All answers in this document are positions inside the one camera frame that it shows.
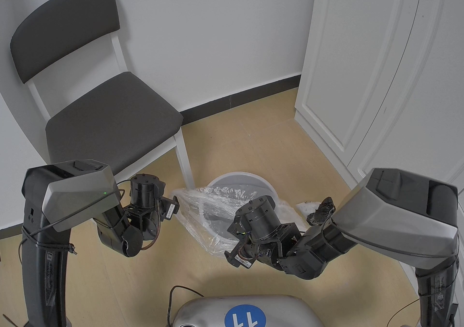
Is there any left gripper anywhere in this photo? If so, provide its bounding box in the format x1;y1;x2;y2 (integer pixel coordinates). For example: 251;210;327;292
157;197;181;225

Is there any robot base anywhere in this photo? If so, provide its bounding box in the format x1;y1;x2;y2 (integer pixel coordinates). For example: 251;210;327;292
174;294;318;327

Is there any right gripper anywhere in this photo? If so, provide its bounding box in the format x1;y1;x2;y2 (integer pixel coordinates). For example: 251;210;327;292
224;241;280;269

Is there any clear plastic bag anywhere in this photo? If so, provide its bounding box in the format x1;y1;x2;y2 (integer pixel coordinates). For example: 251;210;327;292
171;186;309;258

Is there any white chair with grey seat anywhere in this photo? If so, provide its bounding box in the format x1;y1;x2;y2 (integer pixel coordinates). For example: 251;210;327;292
10;0;195;189

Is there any white wardrobe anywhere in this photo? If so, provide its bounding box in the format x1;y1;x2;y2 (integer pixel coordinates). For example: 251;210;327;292
294;0;464;219

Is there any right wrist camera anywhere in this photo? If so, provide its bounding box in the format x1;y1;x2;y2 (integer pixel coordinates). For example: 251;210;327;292
226;210;249;238

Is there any black cable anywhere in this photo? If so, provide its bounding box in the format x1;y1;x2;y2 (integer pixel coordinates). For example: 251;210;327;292
389;299;423;327
165;285;206;327

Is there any black plastic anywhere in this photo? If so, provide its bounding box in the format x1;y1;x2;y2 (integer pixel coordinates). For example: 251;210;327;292
306;196;336;225

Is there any white trash bin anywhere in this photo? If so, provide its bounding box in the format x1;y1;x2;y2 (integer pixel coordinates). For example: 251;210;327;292
201;171;282;246

